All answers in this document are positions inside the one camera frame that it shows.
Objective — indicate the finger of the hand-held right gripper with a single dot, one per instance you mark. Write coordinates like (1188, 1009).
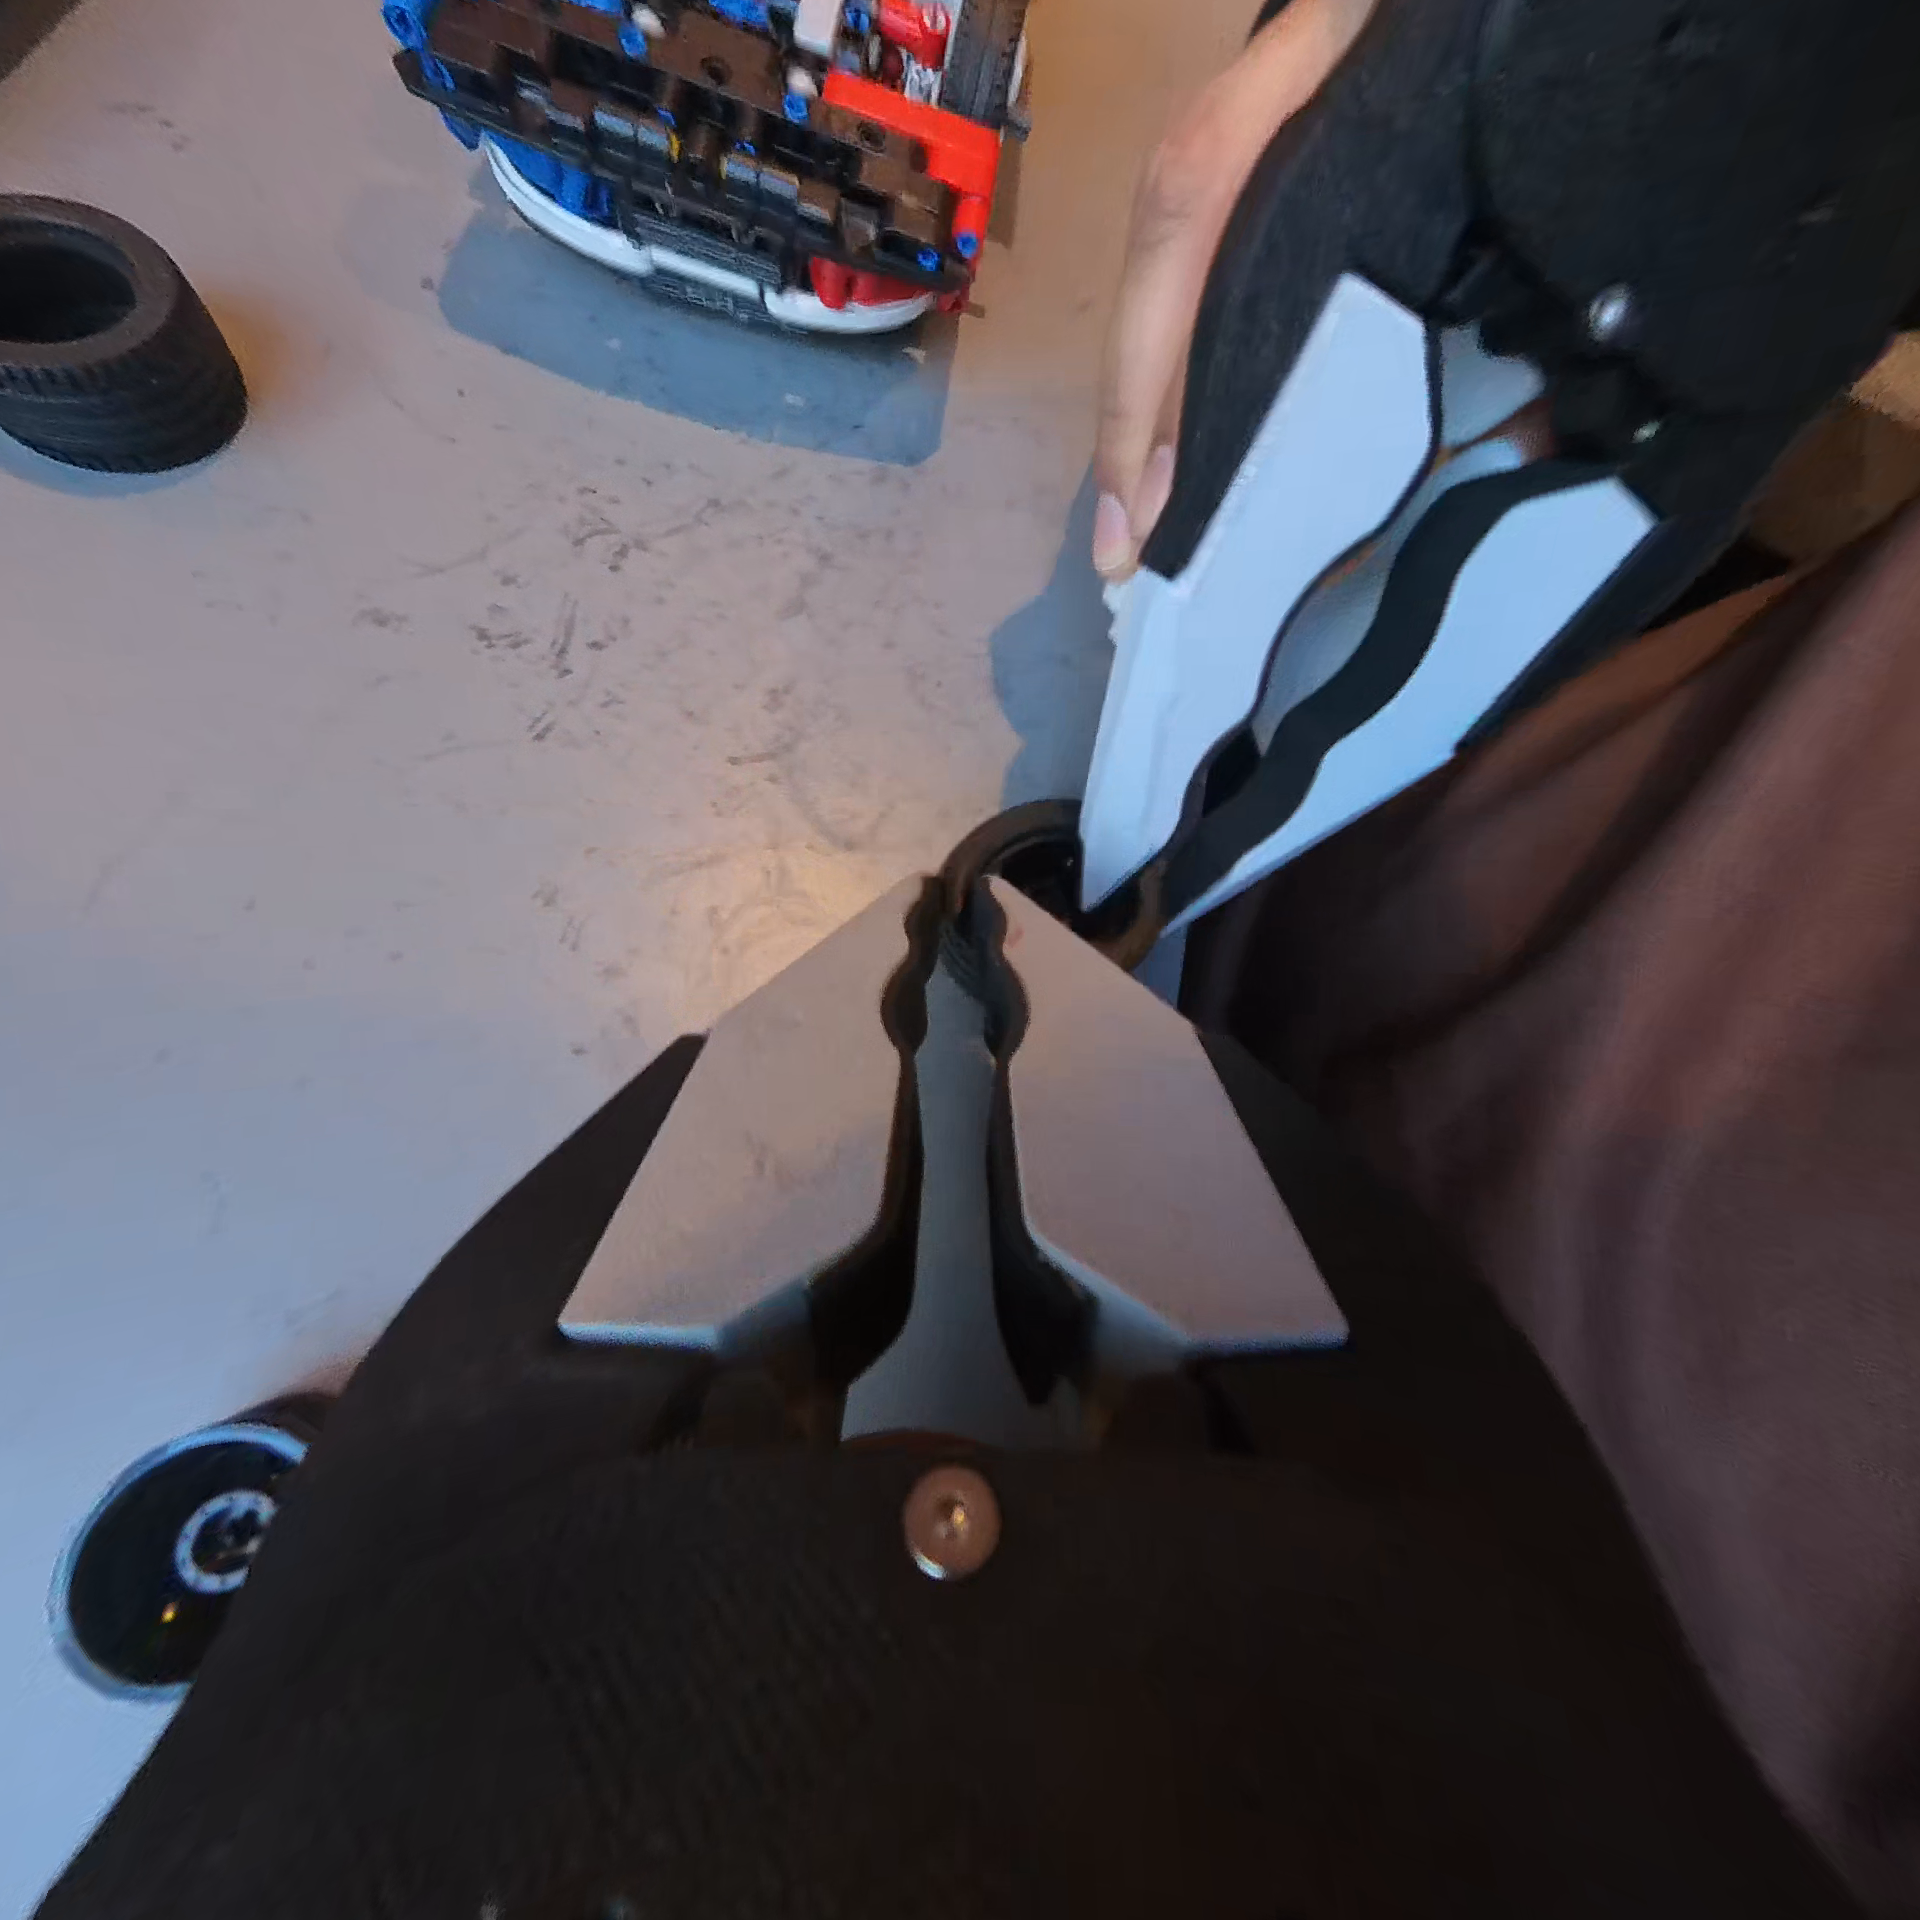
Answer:
(1500, 631)
(1260, 523)

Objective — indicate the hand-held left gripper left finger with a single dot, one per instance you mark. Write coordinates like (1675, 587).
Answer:
(750, 1187)

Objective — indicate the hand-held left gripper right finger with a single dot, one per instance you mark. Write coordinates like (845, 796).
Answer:
(1154, 1187)

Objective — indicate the black toy wheel with tire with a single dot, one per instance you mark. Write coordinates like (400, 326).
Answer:
(1050, 863)

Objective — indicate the grey desk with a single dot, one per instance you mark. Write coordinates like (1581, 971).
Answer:
(450, 750)

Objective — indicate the person's right hand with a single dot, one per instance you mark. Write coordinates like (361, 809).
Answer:
(1170, 297)

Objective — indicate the person's brown clothed body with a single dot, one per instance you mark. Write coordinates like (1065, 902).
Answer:
(1650, 1126)

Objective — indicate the toy brick car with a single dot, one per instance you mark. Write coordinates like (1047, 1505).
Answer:
(721, 179)

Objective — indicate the glossy black toy wheel rim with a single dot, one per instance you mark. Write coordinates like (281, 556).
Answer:
(152, 1574)

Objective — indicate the loose black rubber toy tire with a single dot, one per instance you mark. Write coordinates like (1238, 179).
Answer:
(165, 391)

